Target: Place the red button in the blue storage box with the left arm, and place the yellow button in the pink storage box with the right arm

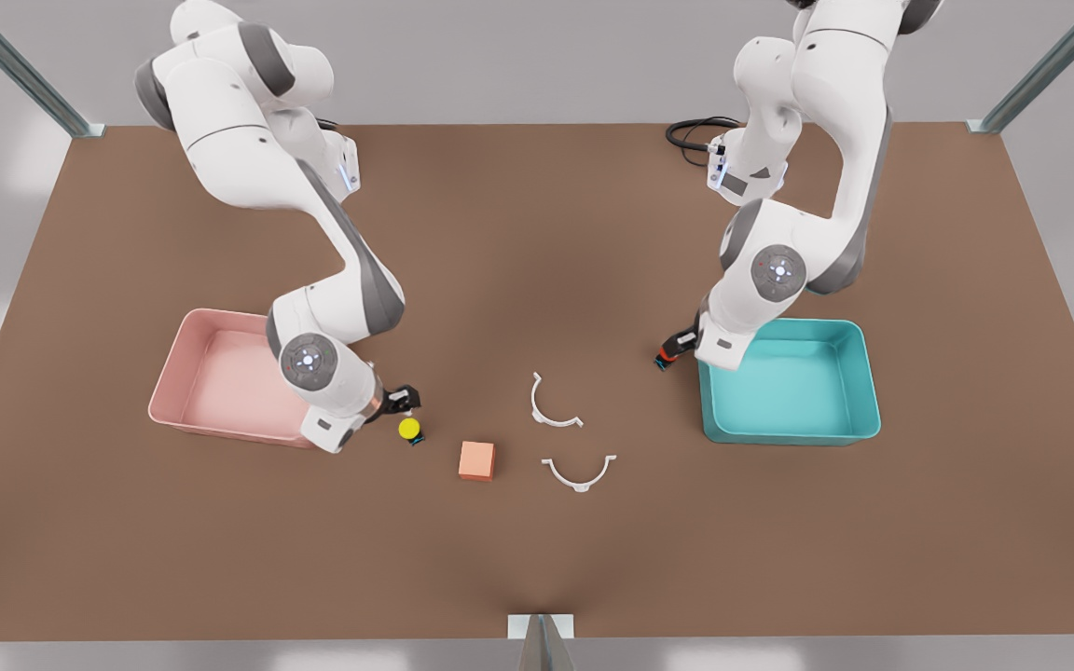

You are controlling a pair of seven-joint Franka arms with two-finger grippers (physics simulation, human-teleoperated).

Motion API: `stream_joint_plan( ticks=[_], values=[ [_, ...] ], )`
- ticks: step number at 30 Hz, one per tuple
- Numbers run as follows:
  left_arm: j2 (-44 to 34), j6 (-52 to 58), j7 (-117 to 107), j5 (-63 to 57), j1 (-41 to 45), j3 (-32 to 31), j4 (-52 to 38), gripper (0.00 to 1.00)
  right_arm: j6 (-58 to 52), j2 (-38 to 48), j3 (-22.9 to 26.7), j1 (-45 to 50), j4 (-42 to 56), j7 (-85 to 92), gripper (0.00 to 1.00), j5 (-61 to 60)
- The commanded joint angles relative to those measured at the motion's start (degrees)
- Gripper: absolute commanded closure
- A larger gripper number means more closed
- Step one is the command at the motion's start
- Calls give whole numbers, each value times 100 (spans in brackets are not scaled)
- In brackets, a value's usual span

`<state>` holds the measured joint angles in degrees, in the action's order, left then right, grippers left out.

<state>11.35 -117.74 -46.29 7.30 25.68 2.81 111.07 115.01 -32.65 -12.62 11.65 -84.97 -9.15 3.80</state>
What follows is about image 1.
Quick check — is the orange cube block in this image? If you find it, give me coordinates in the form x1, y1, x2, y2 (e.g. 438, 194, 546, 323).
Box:
459, 441, 496, 483

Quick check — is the blue storage box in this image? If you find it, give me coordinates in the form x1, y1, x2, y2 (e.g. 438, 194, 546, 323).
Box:
697, 318, 882, 446

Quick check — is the silver frame post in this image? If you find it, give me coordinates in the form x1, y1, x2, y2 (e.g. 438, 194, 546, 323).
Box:
966, 0, 1074, 134
507, 613, 575, 671
0, 0, 106, 140

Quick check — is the pink storage box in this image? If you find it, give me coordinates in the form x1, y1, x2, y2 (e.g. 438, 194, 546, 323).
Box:
148, 308, 325, 449

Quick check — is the white curved bracket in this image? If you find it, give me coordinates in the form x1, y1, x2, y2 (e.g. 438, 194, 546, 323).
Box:
530, 372, 585, 430
541, 454, 618, 494

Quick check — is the black cable loop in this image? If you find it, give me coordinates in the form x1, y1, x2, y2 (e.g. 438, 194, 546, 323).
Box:
666, 116, 745, 170

